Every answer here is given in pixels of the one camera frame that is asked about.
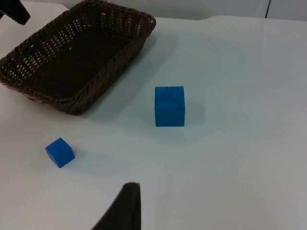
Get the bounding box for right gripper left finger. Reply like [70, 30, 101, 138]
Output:
[0, 0, 31, 25]

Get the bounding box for dark brown wicker basket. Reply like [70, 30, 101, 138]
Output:
[0, 0, 157, 116]

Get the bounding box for small blue cube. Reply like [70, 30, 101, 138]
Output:
[45, 137, 75, 168]

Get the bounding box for large blue cube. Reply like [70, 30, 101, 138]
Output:
[154, 86, 186, 127]

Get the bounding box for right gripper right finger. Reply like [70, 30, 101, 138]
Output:
[91, 182, 142, 230]

